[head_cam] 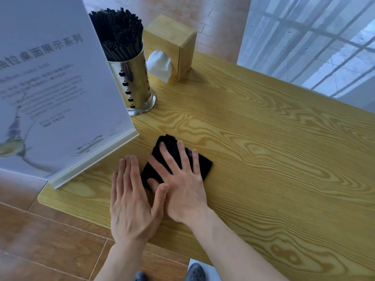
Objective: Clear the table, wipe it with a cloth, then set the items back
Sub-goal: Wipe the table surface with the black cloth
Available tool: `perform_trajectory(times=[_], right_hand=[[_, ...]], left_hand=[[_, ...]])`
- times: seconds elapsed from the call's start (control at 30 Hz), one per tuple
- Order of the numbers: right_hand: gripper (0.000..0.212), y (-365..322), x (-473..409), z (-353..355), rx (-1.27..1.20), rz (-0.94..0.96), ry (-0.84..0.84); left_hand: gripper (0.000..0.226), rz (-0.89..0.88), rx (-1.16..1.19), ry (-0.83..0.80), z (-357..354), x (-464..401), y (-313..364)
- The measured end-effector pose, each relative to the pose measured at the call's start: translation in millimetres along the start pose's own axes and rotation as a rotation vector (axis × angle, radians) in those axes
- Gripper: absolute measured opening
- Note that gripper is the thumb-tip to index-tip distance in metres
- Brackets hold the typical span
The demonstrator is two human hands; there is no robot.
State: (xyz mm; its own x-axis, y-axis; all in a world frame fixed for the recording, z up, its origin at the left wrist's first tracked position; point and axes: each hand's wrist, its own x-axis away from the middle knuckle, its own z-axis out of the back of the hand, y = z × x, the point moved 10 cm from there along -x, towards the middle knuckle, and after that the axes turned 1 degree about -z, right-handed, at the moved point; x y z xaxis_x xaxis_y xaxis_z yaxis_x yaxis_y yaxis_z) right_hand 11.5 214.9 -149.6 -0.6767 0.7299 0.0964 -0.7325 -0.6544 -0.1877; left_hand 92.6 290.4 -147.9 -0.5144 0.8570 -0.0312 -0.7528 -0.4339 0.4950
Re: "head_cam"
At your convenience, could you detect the person's left hand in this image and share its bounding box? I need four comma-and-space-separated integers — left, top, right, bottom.
110, 155, 169, 245

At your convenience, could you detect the person's right hand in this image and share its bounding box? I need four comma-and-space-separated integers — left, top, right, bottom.
146, 140, 216, 227

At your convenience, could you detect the black cloth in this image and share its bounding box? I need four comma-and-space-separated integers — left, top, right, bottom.
140, 134, 214, 190

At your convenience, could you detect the perforated metal chopstick holder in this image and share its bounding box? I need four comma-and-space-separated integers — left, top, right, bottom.
107, 48, 157, 117

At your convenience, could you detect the white tissue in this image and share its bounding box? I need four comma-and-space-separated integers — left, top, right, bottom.
146, 50, 173, 84

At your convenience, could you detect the white acrylic sign stand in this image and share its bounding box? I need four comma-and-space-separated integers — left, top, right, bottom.
0, 0, 140, 190

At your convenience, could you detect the wooden tissue box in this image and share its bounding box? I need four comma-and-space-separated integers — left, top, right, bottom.
143, 14, 197, 82

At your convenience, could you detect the person's right forearm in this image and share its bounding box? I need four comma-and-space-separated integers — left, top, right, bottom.
187, 207, 289, 281

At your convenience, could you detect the person's grey right shoe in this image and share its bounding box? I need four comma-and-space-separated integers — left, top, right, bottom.
184, 262, 206, 281

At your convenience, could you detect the white paper sheet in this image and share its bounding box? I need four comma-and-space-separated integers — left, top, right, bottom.
187, 258, 222, 281

